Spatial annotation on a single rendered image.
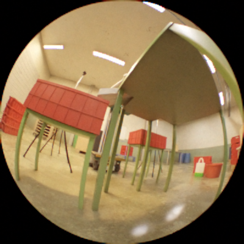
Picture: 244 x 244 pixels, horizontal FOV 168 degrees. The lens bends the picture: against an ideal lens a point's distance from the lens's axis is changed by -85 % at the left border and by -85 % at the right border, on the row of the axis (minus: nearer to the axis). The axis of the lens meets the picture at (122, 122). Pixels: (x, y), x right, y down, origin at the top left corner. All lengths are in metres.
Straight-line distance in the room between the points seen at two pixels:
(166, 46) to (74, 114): 0.59
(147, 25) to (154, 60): 3.28
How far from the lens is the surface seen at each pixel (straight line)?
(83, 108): 0.49
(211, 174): 2.26
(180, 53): 0.49
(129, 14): 3.76
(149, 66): 0.51
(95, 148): 1.96
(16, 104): 2.07
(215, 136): 8.76
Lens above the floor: 0.48
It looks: 19 degrees up
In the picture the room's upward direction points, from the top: 12 degrees clockwise
